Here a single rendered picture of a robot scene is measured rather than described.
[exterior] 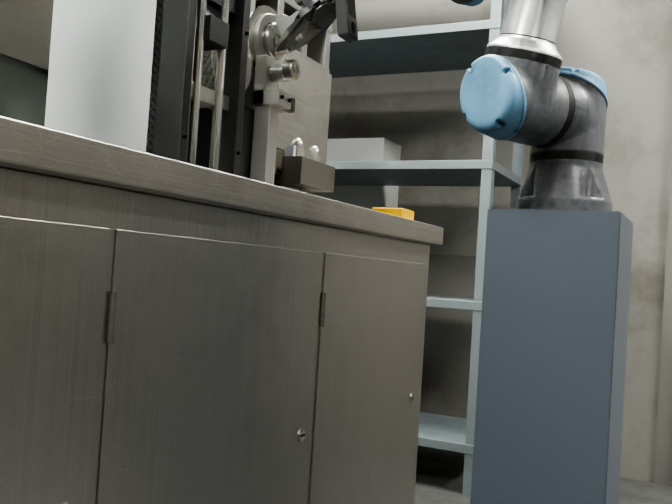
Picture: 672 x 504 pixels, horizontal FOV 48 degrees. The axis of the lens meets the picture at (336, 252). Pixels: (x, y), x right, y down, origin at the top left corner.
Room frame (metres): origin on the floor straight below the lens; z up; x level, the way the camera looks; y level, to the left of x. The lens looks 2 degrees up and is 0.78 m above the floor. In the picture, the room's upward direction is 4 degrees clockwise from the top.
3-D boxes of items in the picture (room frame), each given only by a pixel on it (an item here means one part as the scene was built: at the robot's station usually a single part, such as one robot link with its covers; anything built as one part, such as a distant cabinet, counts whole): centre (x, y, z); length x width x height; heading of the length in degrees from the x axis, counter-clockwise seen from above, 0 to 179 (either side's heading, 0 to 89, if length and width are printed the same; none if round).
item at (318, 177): (1.79, 0.23, 1.00); 0.40 x 0.16 x 0.06; 63
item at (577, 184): (1.24, -0.37, 0.95); 0.15 x 0.15 x 0.10
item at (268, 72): (1.50, 0.14, 1.05); 0.06 x 0.05 x 0.31; 63
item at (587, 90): (1.23, -0.36, 1.07); 0.13 x 0.12 x 0.14; 126
